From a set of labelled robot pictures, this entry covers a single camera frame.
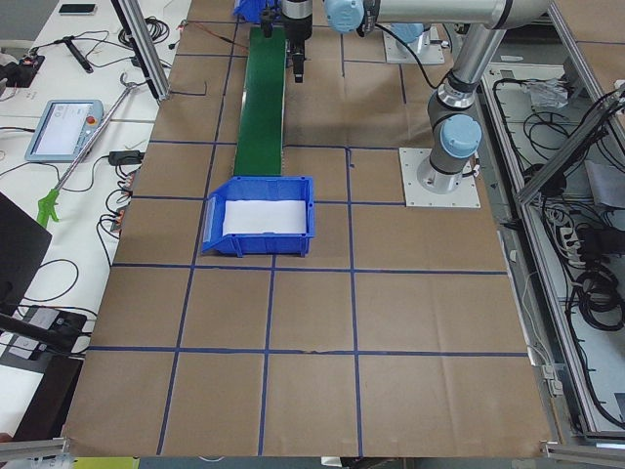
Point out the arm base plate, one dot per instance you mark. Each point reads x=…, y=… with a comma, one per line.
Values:
x=423, y=42
x=424, y=186

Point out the green handled reach grabber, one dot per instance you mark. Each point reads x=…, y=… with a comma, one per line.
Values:
x=46, y=205

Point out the empty blue bin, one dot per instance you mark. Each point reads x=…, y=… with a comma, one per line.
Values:
x=250, y=10

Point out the black power adapter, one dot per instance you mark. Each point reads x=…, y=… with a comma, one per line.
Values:
x=125, y=157

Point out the green conveyor belt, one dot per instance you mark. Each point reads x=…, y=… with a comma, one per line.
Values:
x=259, y=143

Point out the blue bin with buttons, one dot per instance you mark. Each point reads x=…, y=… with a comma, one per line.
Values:
x=258, y=188

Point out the white foam pad source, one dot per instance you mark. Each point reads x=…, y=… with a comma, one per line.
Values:
x=256, y=217

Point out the black smartphone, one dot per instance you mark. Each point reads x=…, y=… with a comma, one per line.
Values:
x=77, y=9

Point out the teach pendant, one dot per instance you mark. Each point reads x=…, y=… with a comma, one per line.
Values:
x=63, y=130

